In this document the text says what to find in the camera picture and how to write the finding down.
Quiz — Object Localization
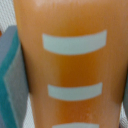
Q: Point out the pale green gripper left finger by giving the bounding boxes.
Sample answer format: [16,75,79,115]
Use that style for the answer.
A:
[0,26,29,128]

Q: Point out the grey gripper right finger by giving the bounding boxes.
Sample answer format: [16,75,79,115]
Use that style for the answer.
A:
[122,99,128,128]

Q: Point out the orange toy bread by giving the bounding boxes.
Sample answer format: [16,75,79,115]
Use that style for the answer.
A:
[14,0,128,128]

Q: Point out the woven beige placemat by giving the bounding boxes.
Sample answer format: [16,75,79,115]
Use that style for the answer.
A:
[0,0,16,33]

